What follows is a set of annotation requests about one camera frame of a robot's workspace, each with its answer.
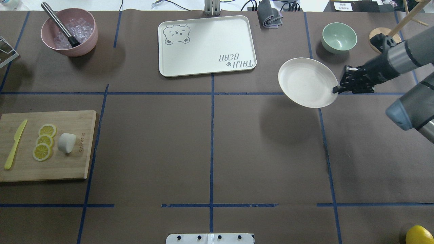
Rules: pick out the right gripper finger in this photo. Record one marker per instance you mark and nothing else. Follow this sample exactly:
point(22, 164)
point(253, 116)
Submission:
point(338, 89)

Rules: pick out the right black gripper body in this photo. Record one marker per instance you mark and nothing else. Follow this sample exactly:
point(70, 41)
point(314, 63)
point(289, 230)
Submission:
point(375, 70)

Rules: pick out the white round plate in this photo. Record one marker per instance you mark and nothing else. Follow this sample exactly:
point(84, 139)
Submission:
point(307, 82)

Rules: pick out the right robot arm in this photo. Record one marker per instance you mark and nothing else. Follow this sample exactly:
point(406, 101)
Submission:
point(413, 110)

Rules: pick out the cream bear tray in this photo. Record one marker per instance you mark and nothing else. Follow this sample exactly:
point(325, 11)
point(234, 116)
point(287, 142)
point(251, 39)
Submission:
point(205, 46)

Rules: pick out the mint green bowl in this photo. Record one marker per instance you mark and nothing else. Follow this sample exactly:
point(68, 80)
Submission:
point(338, 38)

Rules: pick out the wooden mug stand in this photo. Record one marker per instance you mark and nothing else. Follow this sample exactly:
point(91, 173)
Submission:
point(411, 9)

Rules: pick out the black box with label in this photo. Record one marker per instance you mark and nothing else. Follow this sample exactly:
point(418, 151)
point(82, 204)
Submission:
point(363, 6)

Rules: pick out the grey folded cloth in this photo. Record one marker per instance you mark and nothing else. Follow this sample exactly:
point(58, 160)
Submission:
point(269, 17)

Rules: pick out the yellow lemon right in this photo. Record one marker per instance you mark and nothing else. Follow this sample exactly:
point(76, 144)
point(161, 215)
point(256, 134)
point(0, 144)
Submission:
point(419, 235)

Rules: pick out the pink bowl with ice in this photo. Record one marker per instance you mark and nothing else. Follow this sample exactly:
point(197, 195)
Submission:
point(78, 35)

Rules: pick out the bamboo cutting board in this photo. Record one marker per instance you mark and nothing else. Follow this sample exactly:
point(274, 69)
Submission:
point(53, 145)

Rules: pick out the lemon slice far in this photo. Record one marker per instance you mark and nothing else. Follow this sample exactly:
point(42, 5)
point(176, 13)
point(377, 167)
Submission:
point(47, 129)

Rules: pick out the lemon slice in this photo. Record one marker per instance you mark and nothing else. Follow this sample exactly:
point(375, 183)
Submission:
point(45, 139)
point(47, 129)
point(41, 152)

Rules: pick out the lemon slice middle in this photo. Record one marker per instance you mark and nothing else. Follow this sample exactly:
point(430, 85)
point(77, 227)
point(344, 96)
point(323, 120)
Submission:
point(45, 139)

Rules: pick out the lemon slice near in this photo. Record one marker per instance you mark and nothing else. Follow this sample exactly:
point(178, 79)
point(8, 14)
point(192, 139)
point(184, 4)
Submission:
point(41, 152)

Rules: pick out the yellow plastic knife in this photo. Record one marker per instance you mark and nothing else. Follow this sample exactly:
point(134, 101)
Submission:
point(17, 136)

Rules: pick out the aluminium frame post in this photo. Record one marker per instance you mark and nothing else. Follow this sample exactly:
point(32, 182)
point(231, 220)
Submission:
point(212, 8)

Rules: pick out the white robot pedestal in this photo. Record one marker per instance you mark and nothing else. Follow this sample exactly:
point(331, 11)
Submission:
point(210, 238)

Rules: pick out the white wire cup rack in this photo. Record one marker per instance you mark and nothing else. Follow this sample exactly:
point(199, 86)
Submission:
point(7, 53)

